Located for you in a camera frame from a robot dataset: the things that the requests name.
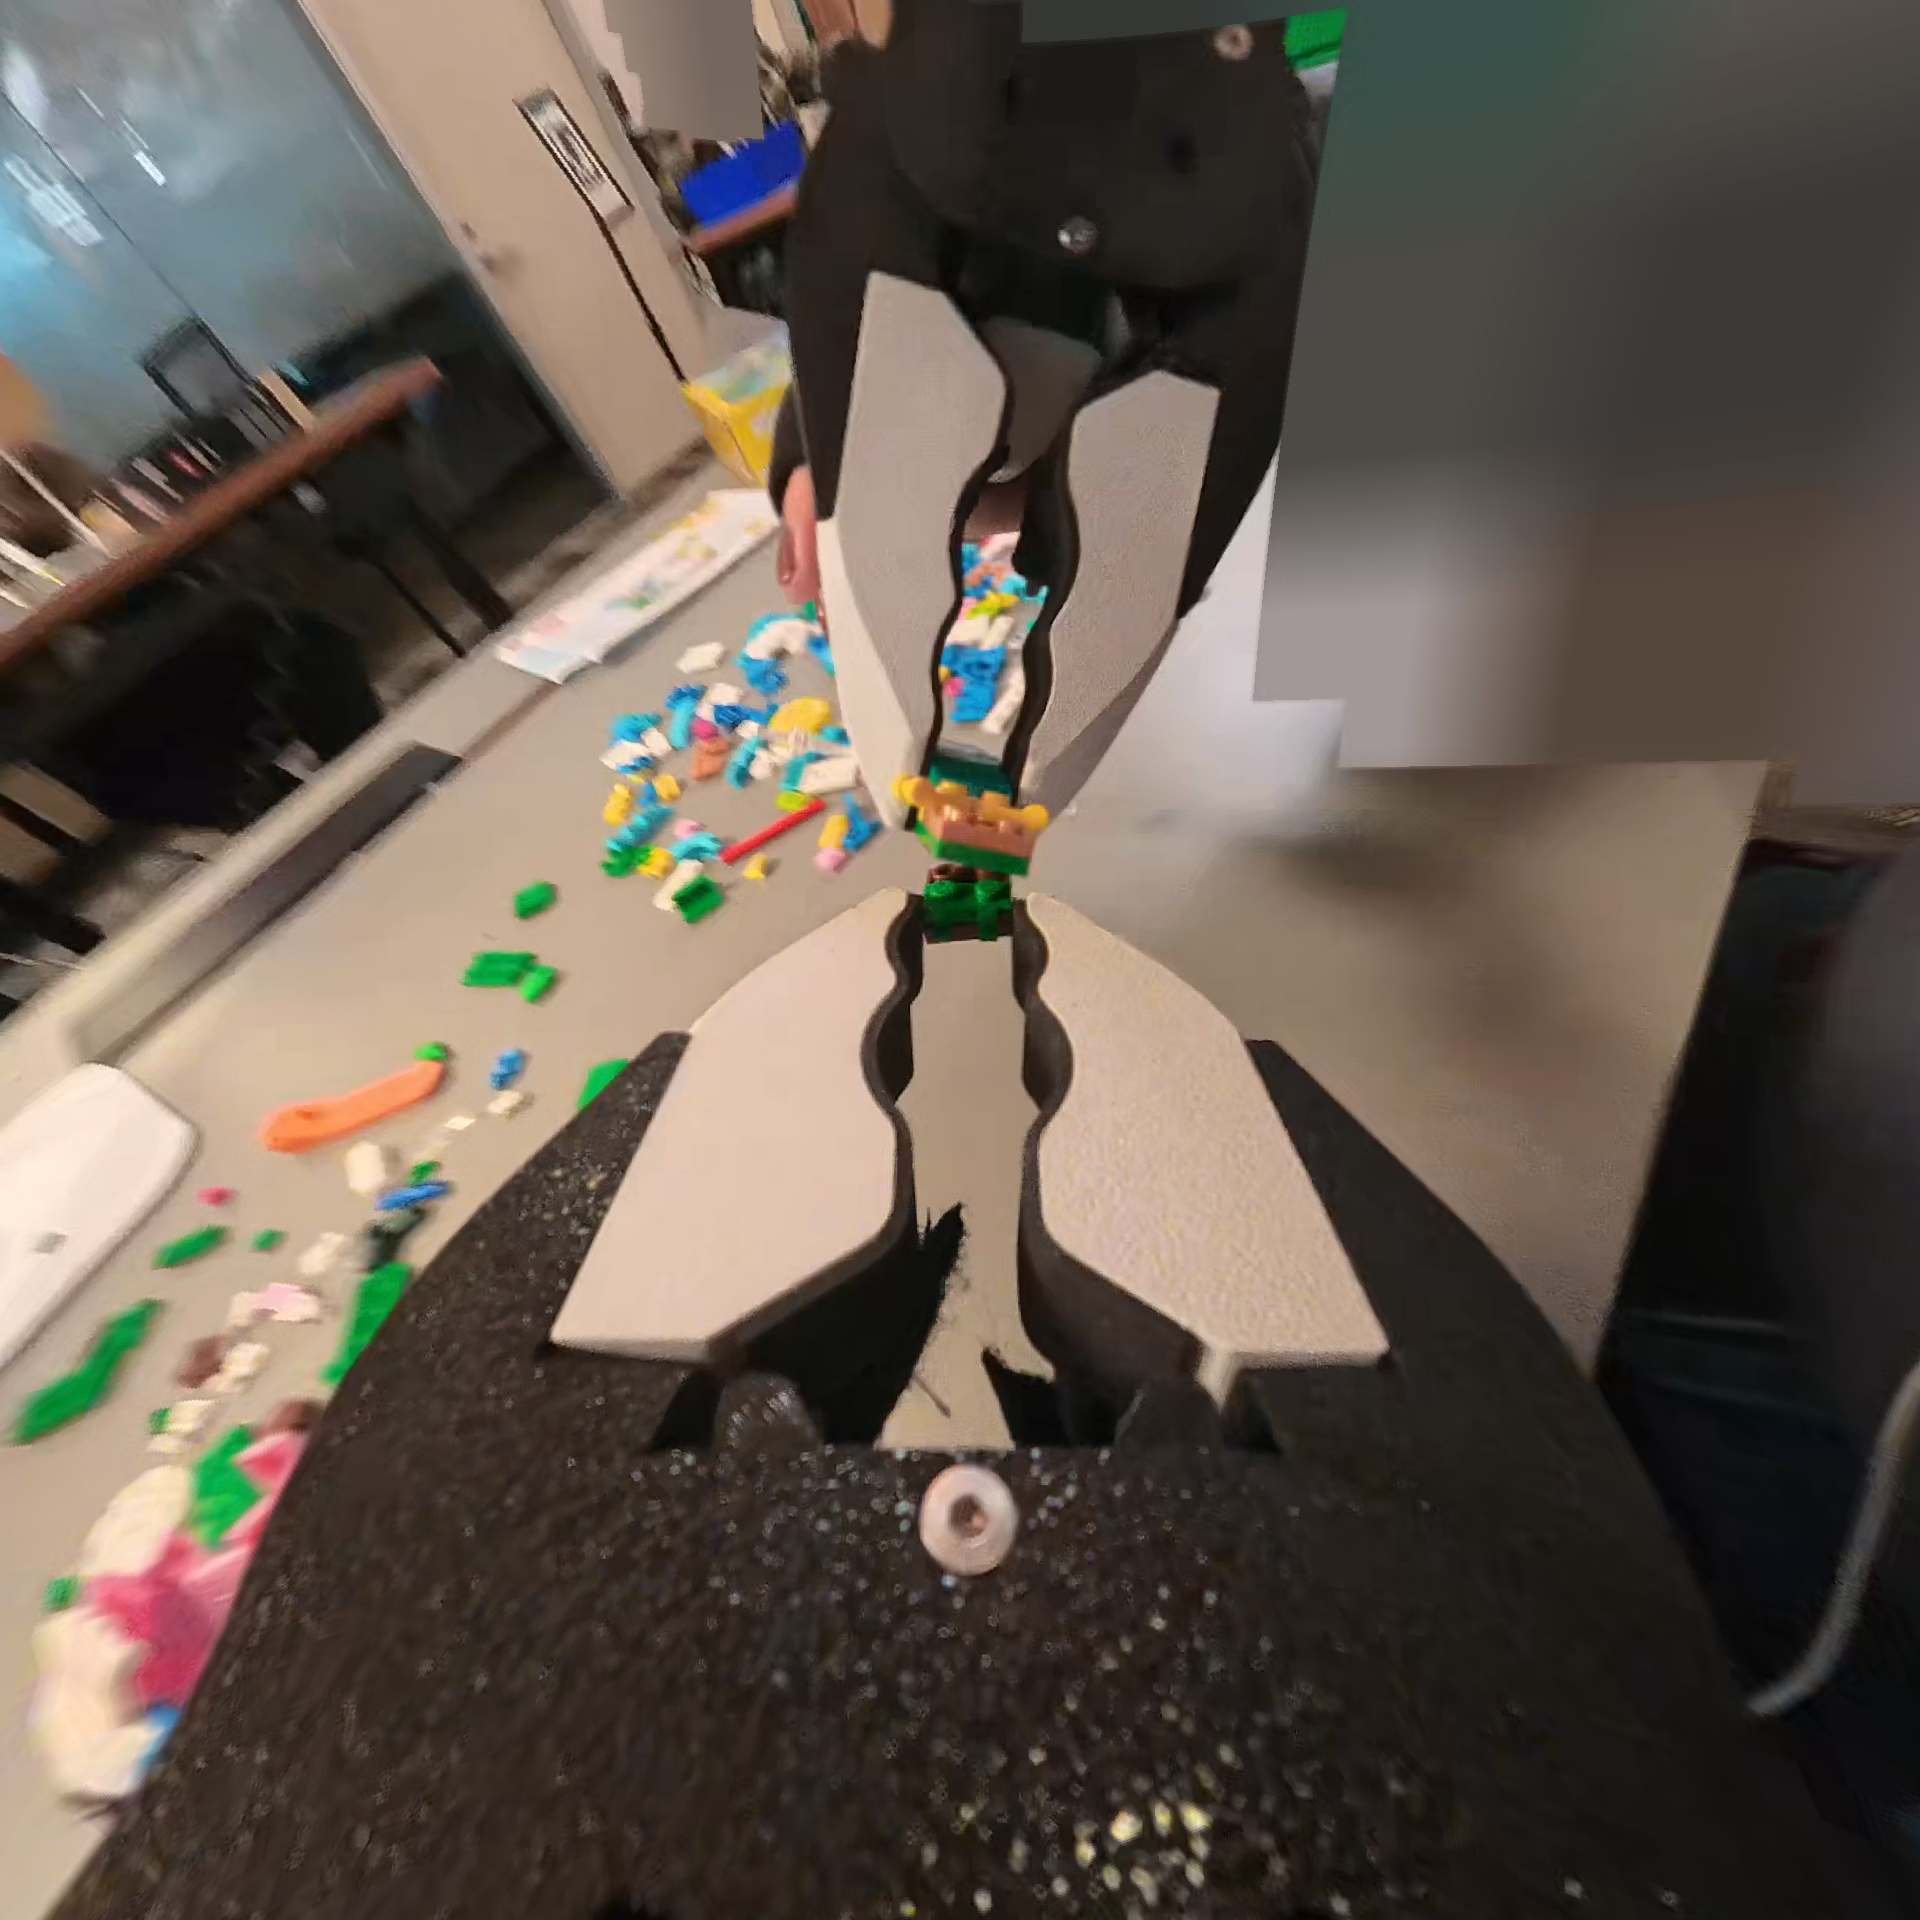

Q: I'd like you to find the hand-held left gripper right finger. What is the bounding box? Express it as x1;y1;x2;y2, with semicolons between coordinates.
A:
1015;891;1391;1403

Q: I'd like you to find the person's leg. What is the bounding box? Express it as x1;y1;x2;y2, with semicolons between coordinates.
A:
1605;840;1920;1801

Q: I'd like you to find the framed wall sign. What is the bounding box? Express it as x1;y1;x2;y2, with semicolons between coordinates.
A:
513;89;632;221

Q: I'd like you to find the pink and green flower model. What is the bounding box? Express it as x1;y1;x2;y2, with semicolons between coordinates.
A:
30;1401;307;1801

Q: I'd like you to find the multicolour toy brick assembly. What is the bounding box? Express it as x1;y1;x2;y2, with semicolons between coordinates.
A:
896;758;1051;945

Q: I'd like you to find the white flat device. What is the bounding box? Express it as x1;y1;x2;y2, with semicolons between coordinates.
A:
0;1062;200;1369

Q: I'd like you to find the long green leaf piece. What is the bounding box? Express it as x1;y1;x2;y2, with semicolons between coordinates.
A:
10;1299;163;1448

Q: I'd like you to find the grey desk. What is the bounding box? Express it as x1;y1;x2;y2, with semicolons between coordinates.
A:
0;450;1776;1920

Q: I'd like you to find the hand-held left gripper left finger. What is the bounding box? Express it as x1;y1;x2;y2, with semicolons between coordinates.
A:
549;885;921;1366

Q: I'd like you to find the pile of small toy bricks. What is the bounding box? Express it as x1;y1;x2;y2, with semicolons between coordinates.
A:
598;540;1051;923

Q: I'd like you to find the orange brick separator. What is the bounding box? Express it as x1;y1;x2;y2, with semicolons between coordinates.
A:
258;1062;448;1154

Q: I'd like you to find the person's right hand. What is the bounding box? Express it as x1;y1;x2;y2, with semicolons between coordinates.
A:
773;461;829;601

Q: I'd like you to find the white cable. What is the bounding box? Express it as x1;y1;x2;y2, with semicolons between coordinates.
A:
1745;1358;1920;1720

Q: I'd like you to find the yellow box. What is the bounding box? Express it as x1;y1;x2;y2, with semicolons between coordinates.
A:
681;336;793;485

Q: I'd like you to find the blue storage bin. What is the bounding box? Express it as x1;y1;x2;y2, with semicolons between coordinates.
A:
681;124;807;226

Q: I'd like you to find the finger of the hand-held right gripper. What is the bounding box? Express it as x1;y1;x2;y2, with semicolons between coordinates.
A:
816;269;1009;835
1017;368;1224;816

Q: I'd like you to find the white toy brick instruction booklet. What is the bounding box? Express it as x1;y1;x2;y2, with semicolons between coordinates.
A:
495;486;781;686

